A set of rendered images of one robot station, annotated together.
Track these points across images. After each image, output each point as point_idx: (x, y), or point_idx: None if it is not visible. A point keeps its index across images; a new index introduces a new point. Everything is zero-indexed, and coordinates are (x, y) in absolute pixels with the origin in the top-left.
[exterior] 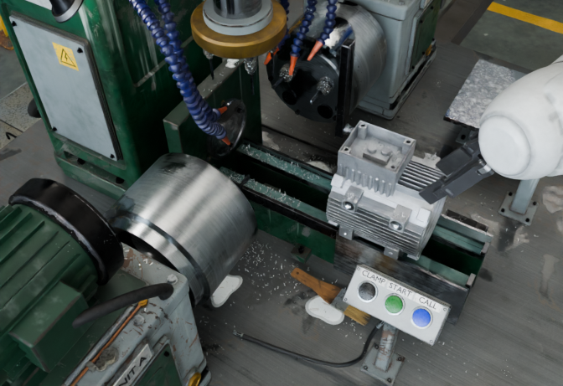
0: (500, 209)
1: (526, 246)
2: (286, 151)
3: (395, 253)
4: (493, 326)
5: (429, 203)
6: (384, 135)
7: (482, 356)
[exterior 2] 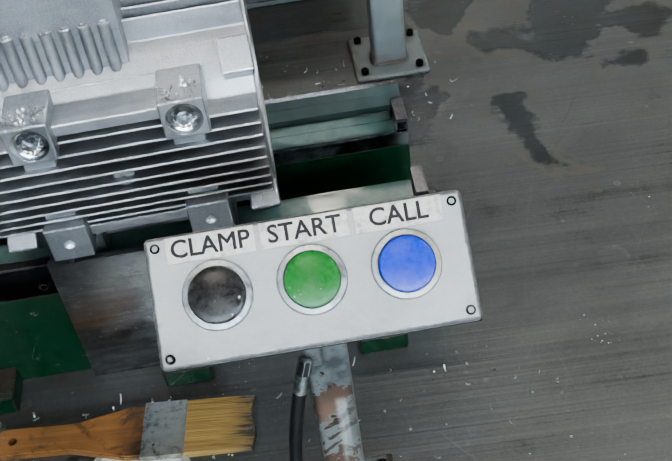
0: (360, 73)
1: (452, 105)
2: None
3: (220, 211)
4: (509, 272)
5: None
6: None
7: (535, 339)
